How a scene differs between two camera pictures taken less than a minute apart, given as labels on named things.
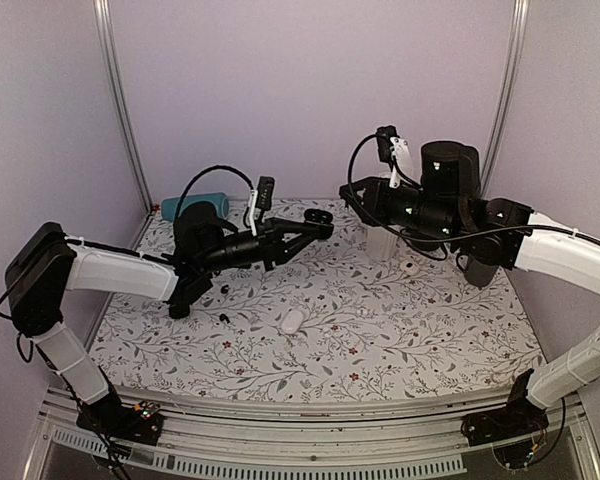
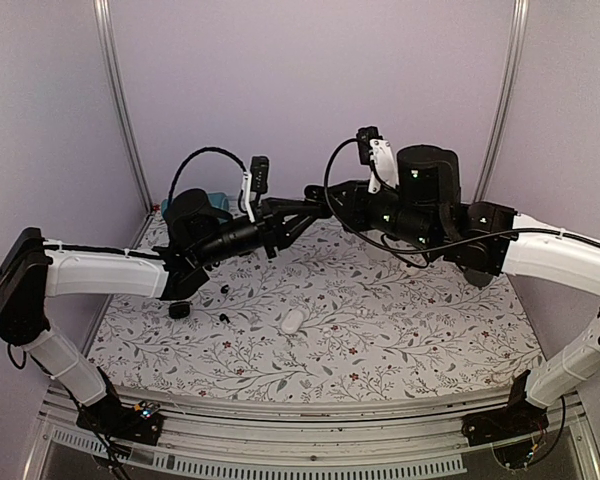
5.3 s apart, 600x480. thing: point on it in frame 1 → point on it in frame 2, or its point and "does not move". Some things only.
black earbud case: [318, 223] → [315, 192]
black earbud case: [178, 311] does not move
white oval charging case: [292, 321] does not move
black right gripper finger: [360, 210] → [340, 208]
